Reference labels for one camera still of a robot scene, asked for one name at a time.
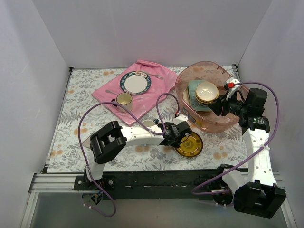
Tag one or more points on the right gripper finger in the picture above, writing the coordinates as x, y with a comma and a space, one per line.
220, 99
217, 108

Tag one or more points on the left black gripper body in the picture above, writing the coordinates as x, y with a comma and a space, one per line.
180, 134

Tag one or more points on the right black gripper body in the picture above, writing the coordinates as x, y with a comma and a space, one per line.
219, 107

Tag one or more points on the cream bowl pink rim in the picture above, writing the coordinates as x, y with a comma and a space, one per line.
206, 91

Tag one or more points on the mint divided rectangular tray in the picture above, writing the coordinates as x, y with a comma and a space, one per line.
198, 107

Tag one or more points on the yellow patterned plate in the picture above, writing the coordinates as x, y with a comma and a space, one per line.
191, 146

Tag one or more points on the striped white bowl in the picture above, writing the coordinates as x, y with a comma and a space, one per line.
203, 102

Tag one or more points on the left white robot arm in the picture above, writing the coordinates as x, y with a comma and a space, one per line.
106, 143

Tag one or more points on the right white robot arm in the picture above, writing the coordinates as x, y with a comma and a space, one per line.
258, 194

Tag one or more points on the pink transparent plastic bin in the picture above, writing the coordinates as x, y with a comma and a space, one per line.
211, 72

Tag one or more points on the dark green mug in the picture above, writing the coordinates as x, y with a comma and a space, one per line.
150, 123

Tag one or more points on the silver fork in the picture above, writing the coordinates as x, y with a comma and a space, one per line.
157, 76

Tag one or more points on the cream mug black rim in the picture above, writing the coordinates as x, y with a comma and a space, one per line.
125, 100

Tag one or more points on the green rimmed white plate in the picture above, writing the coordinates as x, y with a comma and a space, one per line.
135, 83

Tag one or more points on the silver spoon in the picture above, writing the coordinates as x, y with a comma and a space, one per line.
108, 91

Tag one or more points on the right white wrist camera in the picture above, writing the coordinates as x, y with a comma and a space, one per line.
232, 85

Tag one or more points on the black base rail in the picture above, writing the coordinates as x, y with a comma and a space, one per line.
147, 184

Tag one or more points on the wooden handled metal scraper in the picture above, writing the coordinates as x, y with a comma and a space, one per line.
86, 143

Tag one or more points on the aluminium frame rail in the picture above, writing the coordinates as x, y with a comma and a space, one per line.
49, 183

